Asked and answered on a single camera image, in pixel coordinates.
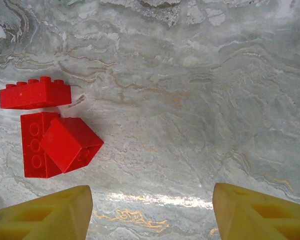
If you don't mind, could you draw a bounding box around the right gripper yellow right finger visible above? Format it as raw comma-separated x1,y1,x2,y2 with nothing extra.
213,182,300,240

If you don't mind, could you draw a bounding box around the small red lego brick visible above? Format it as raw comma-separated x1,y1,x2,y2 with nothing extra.
39,117,105,174

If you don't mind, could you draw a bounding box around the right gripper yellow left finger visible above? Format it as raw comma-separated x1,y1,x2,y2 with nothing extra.
0,185,94,240

